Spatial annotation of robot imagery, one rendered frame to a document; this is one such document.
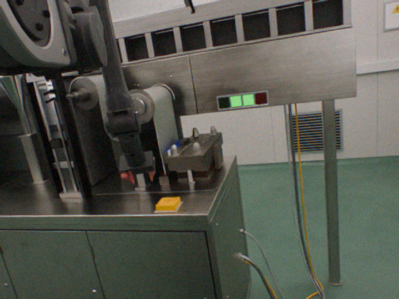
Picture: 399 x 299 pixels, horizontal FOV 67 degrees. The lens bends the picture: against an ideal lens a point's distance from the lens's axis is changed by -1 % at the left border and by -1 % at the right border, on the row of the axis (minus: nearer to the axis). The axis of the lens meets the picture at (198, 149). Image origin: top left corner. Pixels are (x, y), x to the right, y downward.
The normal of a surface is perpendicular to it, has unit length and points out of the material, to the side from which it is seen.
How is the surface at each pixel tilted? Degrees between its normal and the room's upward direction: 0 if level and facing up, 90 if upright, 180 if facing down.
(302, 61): 90
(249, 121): 90
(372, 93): 90
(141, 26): 90
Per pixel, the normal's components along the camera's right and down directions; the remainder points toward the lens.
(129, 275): -0.26, 0.29
